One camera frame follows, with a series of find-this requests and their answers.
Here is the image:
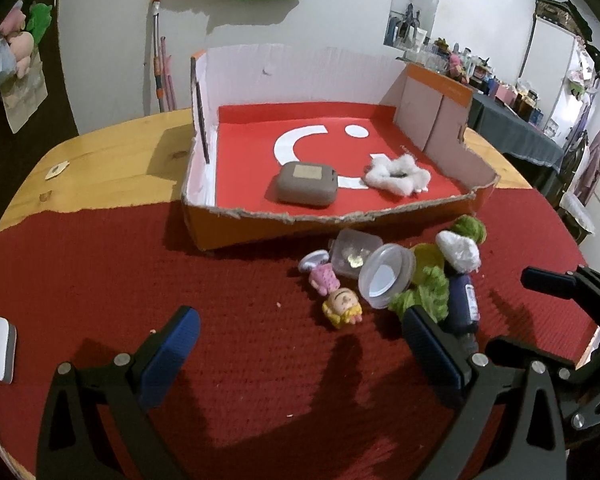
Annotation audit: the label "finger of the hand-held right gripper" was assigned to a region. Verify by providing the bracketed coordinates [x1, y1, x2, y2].
[484, 327, 600, 453]
[521, 265, 600, 341]

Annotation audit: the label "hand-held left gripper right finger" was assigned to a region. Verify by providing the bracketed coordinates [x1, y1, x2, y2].
[401, 306, 567, 480]

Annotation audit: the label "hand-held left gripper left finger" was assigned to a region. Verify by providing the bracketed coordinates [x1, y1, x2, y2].
[36, 305, 202, 480]

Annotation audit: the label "dark blue ink bottle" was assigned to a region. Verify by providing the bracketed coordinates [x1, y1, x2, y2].
[442, 271, 481, 356]

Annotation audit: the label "clear round lid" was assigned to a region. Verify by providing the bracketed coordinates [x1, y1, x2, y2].
[358, 243, 417, 310]

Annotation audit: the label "small doll figurine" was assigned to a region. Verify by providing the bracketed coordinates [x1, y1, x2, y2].
[299, 251, 364, 331]

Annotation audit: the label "cardboard box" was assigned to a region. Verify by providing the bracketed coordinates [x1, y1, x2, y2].
[181, 46, 501, 252]

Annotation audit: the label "red woven mat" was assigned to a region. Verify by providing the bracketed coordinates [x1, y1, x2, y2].
[0, 187, 600, 480]

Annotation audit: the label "white yarn pompom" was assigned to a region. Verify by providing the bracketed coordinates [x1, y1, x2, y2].
[437, 230, 482, 275]

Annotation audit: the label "square clear plastic container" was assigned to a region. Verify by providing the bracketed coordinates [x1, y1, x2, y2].
[330, 229, 383, 279]

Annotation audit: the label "table with dark cloth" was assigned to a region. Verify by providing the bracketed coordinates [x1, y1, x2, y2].
[467, 87, 578, 196]

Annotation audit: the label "white fluffy star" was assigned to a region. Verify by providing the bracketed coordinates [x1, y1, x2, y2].
[362, 154, 432, 196]

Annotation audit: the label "grey zip case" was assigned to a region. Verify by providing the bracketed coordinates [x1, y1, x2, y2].
[271, 161, 339, 207]

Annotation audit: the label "row of small bottles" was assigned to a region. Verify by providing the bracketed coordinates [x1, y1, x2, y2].
[405, 35, 571, 136]

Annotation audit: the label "white wardrobe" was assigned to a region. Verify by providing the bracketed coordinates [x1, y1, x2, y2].
[522, 0, 596, 131]

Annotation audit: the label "pink sticks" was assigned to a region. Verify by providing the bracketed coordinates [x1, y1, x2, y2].
[160, 36, 176, 111]

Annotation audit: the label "dark wooden door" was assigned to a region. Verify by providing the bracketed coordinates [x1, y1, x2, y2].
[0, 0, 81, 241]

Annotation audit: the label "metal broom stick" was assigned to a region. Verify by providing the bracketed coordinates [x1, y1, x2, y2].
[150, 0, 167, 113]

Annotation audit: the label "pink plush toy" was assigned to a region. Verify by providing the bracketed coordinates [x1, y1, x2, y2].
[0, 7, 33, 78]

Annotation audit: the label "green plush toy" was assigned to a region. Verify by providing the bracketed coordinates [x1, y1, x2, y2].
[27, 2, 55, 41]

